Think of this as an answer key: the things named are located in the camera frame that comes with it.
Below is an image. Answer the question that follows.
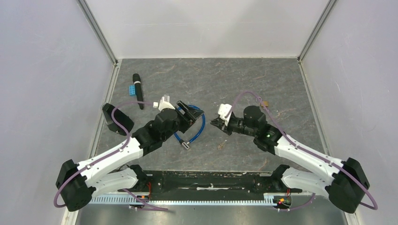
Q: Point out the slotted cable duct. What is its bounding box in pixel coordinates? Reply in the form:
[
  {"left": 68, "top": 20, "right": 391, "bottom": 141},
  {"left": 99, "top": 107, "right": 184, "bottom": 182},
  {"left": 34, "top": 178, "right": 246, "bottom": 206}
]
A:
[{"left": 89, "top": 194, "right": 291, "bottom": 207}]

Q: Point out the blue cable lock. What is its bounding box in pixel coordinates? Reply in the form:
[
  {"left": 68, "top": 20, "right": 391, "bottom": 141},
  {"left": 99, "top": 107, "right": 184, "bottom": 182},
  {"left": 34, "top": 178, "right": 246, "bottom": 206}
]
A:
[{"left": 174, "top": 113, "right": 206, "bottom": 150}]

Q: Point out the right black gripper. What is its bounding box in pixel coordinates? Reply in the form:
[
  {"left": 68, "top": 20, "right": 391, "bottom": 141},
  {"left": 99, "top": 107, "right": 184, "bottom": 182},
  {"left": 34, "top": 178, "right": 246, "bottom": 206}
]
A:
[{"left": 211, "top": 115, "right": 257, "bottom": 137}]

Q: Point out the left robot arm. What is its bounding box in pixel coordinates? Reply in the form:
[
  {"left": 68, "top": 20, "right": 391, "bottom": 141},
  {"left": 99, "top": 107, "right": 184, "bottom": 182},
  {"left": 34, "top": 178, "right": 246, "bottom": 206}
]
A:
[{"left": 53, "top": 96, "right": 204, "bottom": 212}]

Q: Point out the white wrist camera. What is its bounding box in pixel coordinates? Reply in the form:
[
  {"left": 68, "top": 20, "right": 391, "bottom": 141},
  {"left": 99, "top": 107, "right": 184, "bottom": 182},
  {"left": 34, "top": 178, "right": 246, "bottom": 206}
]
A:
[
  {"left": 217, "top": 104, "right": 232, "bottom": 126},
  {"left": 153, "top": 95, "right": 176, "bottom": 112}
]

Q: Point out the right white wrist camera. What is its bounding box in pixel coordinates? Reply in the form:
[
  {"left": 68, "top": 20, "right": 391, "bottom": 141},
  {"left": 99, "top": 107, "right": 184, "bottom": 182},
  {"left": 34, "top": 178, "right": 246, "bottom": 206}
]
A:
[{"left": 217, "top": 104, "right": 232, "bottom": 126}]

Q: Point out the small key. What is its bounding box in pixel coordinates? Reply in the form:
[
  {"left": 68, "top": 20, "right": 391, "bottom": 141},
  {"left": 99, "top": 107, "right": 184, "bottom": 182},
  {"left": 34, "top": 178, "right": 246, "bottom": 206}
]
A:
[{"left": 217, "top": 140, "right": 227, "bottom": 150}]

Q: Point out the brass padlock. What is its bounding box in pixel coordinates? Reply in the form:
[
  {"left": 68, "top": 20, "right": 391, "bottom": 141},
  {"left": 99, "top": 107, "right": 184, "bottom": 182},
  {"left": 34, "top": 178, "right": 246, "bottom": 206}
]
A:
[{"left": 260, "top": 101, "right": 269, "bottom": 107}]

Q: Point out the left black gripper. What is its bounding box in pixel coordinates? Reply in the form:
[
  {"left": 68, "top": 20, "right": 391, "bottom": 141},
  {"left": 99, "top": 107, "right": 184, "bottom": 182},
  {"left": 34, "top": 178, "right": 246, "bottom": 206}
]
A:
[{"left": 162, "top": 100, "right": 204, "bottom": 142}]

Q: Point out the blue toy brick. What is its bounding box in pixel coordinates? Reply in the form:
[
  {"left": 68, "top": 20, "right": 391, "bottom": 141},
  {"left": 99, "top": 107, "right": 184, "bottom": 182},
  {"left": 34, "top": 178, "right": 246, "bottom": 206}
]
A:
[{"left": 129, "top": 85, "right": 136, "bottom": 96}]

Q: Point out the black wedge cover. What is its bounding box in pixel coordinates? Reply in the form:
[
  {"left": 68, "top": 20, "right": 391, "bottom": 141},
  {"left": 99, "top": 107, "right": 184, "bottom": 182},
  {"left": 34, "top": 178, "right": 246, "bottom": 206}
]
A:
[{"left": 101, "top": 103, "right": 134, "bottom": 136}]

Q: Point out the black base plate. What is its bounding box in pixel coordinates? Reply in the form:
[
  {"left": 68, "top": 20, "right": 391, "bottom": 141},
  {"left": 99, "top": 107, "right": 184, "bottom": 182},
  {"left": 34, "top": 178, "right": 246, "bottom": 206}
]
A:
[{"left": 129, "top": 170, "right": 302, "bottom": 200}]

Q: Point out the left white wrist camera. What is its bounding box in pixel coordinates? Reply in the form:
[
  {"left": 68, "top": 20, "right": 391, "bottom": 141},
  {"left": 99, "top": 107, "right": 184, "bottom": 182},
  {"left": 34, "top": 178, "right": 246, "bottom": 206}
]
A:
[{"left": 153, "top": 95, "right": 176, "bottom": 112}]

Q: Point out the black microphone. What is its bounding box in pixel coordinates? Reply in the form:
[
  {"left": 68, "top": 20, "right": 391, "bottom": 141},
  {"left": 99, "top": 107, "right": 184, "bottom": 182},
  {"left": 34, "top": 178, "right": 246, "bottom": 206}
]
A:
[{"left": 132, "top": 73, "right": 144, "bottom": 102}]

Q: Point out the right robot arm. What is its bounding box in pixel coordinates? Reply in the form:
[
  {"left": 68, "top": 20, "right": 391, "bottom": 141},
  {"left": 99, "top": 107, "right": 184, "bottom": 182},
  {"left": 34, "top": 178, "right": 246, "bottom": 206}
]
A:
[{"left": 210, "top": 104, "right": 370, "bottom": 214}]

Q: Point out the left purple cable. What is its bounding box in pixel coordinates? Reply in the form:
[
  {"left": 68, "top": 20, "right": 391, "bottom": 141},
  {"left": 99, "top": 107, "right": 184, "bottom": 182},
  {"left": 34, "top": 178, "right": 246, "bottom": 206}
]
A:
[{"left": 53, "top": 101, "right": 156, "bottom": 209}]

